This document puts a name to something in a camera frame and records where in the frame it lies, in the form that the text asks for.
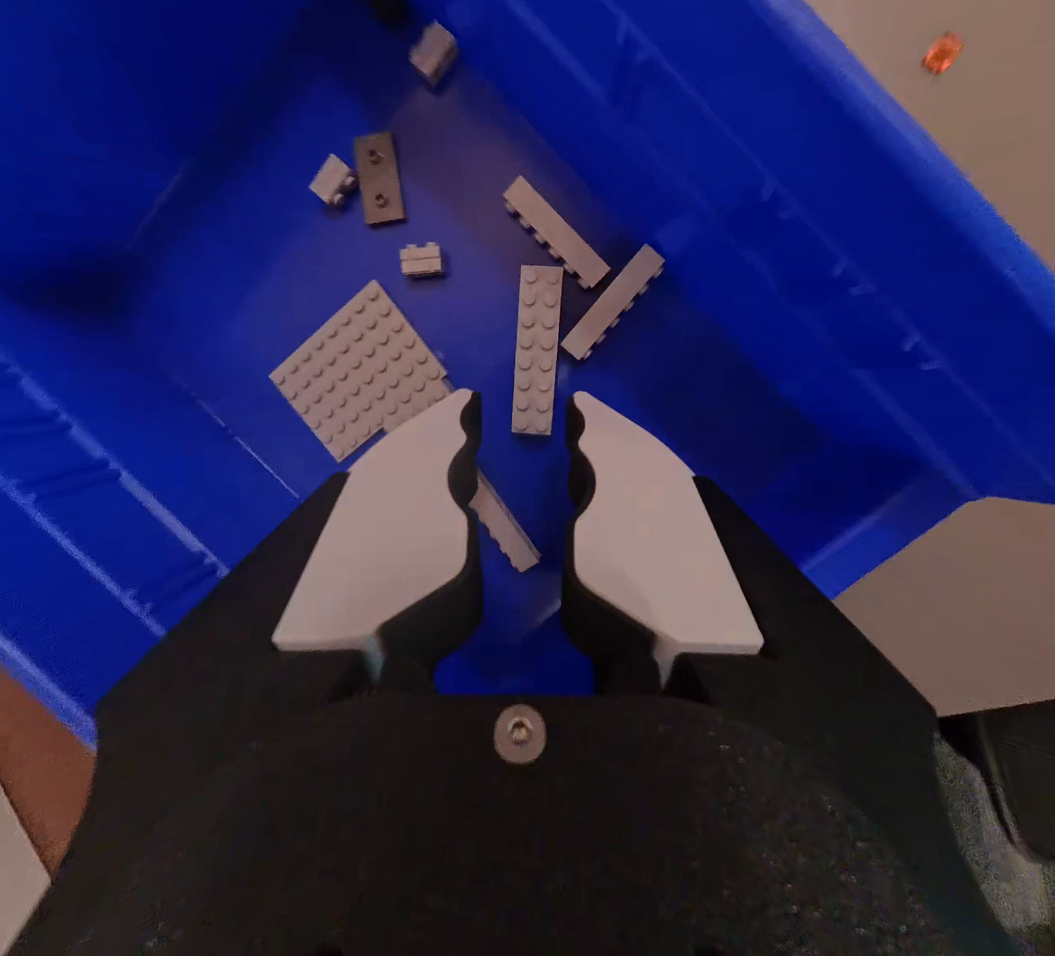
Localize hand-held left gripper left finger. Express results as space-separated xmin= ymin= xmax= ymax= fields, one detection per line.
xmin=272 ymin=389 xmax=483 ymax=681

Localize grey desk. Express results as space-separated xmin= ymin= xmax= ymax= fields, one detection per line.
xmin=713 ymin=0 xmax=1055 ymax=718

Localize dark grey flat lego plate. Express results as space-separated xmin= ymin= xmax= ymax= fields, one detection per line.
xmin=353 ymin=132 xmax=407 ymax=227

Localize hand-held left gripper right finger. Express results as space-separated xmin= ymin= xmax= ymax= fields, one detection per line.
xmin=562 ymin=391 xmax=765 ymax=685

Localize large square grey lego plate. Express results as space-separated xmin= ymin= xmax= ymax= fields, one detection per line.
xmin=269 ymin=280 xmax=454 ymax=463

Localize blue plastic bin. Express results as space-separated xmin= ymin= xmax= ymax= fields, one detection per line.
xmin=0 ymin=0 xmax=1055 ymax=751

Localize narrow grey lego plate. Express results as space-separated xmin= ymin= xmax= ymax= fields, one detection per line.
xmin=503 ymin=175 xmax=612 ymax=290
xmin=470 ymin=470 xmax=542 ymax=574
xmin=560 ymin=244 xmax=666 ymax=361

